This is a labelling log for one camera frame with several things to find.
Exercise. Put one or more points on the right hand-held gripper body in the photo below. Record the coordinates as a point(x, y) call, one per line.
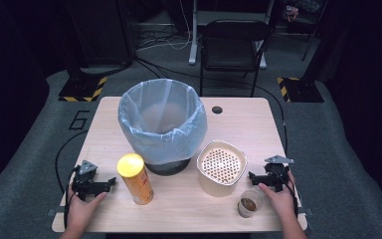
point(277, 176)

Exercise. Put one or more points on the trash bin with blue liner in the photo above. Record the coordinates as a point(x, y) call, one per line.
point(162, 146)

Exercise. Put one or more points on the person's left hand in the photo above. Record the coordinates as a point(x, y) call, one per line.
point(79, 214)

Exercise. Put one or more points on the small clear plastic cup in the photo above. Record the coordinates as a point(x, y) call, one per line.
point(245, 212)

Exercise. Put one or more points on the person's right hand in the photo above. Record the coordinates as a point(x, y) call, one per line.
point(283, 204)

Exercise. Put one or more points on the black folding chair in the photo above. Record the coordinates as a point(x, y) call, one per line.
point(232, 49)

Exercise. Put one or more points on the orange chip can yellow lid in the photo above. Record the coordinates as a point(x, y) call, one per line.
point(139, 186)

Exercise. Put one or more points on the black tripod stand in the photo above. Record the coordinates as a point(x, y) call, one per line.
point(311, 36)

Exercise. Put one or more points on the beige container with perforated strainer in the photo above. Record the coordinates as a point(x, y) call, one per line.
point(219, 187)

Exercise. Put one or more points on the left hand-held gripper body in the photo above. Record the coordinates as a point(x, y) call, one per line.
point(84, 186)

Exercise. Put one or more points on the white desk frame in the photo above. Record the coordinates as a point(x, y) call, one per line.
point(193, 40)

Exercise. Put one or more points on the black base with hazard stripes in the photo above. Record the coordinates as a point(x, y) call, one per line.
point(79, 89)
point(303, 91)

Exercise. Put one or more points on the black trash bin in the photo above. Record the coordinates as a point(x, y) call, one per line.
point(167, 169)

